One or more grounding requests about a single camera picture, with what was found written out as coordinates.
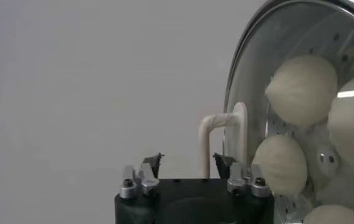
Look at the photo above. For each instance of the white steamed baozi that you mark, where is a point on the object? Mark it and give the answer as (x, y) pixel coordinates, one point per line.
(332, 215)
(301, 89)
(353, 128)
(280, 164)

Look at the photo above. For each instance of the round glass pot lid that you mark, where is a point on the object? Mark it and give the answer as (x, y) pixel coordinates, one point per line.
(204, 146)

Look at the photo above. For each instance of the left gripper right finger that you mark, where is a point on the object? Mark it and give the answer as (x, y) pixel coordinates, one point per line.
(238, 179)

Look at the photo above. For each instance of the stainless steel steamer basket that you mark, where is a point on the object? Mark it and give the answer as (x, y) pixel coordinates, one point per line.
(328, 159)

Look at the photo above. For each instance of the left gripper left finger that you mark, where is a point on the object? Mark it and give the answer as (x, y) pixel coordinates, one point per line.
(146, 179)

